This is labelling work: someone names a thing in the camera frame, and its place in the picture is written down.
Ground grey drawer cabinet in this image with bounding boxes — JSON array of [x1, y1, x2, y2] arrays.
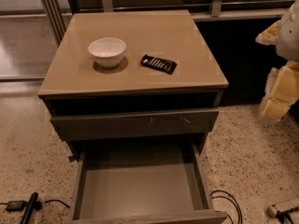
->
[[37, 9, 230, 224]]

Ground white power strip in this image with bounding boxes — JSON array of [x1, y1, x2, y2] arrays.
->
[[266, 197, 299, 218]]

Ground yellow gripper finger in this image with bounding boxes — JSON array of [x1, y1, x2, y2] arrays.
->
[[255, 21, 280, 46], [261, 61, 299, 120]]

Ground thin black adapter cable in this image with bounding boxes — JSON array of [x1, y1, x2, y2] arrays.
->
[[44, 199, 71, 209]]

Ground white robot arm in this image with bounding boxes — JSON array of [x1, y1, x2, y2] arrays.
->
[[255, 0, 299, 121]]

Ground open grey middle drawer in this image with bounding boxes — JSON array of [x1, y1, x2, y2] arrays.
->
[[68, 143, 227, 224]]

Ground white ceramic bowl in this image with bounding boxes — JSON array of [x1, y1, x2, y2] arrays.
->
[[88, 37, 126, 68]]

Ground grey top drawer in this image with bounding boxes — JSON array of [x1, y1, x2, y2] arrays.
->
[[50, 109, 219, 141]]

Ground metal railing shelf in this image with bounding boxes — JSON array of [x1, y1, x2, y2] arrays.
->
[[41, 0, 295, 41]]

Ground black power adapter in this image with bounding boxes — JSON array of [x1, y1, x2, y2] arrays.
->
[[6, 201, 26, 212]]

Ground blue tape piece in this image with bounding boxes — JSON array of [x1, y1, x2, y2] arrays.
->
[[68, 155, 78, 162]]

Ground black cylindrical tool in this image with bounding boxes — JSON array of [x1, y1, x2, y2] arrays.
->
[[20, 192, 42, 224]]

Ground black cable loop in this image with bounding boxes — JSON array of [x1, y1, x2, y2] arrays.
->
[[209, 189, 244, 224]]

